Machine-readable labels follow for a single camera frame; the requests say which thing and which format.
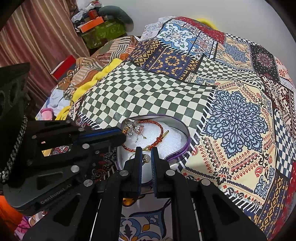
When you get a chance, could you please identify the silver charm jewelry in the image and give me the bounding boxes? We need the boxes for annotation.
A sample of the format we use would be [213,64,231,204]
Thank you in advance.
[121,118,147,143]

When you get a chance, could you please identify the purple heart-shaped tin box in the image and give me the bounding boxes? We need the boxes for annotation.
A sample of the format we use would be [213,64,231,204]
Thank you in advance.
[117,114,191,186]

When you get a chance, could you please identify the pink cloth item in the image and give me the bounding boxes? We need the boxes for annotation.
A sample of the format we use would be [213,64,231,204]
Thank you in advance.
[40,108,54,121]

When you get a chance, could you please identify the striped orange blanket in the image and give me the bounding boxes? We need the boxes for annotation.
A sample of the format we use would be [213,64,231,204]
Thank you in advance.
[58,36,138,100]

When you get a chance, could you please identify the red box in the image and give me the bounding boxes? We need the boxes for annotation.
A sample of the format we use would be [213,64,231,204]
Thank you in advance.
[50,55,76,82]

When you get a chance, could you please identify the green patterned cloth stand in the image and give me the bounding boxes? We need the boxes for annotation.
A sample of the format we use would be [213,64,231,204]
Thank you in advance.
[81,20,126,49]

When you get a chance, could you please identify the patchwork patterned bedspread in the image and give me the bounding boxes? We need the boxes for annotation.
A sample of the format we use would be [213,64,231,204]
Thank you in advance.
[46,15,296,241]

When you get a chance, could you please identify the orange box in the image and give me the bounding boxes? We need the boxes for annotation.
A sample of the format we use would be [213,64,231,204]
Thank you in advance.
[78,16,104,33]

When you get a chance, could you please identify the striped red curtain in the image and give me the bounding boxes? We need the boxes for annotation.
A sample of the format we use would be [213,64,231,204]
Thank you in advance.
[1,0,89,109]

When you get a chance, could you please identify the yellow plastic chair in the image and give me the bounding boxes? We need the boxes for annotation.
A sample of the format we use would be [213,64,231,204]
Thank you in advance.
[197,18,217,30]

